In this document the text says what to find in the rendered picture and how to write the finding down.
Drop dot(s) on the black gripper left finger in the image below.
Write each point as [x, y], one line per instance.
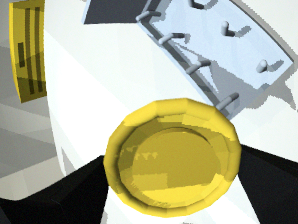
[79, 198]

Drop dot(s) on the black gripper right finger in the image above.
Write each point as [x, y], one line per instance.
[271, 183]

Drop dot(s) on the yellow plate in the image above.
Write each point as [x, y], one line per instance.
[172, 157]

